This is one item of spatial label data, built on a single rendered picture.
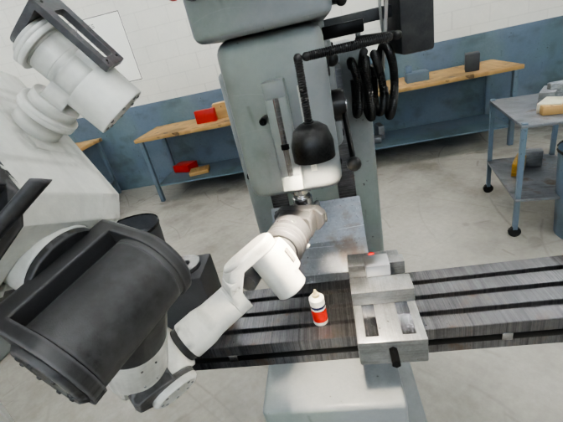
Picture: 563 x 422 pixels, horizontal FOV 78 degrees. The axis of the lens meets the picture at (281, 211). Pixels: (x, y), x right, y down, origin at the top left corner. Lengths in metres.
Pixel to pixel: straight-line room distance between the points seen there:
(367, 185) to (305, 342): 0.58
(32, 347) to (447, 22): 5.14
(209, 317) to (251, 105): 0.40
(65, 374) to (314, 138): 0.43
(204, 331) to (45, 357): 0.34
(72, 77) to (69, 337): 0.26
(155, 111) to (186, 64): 0.83
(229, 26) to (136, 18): 4.82
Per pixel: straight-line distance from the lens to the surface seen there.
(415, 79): 4.51
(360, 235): 1.26
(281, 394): 0.98
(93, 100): 0.44
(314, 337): 0.97
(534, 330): 1.06
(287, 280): 0.66
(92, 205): 0.45
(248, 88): 0.70
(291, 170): 0.69
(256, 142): 0.72
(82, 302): 0.37
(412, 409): 1.70
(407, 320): 0.89
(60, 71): 0.45
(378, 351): 0.86
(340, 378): 0.98
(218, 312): 0.65
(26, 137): 0.47
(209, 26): 0.67
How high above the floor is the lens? 1.61
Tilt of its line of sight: 25 degrees down
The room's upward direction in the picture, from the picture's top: 13 degrees counter-clockwise
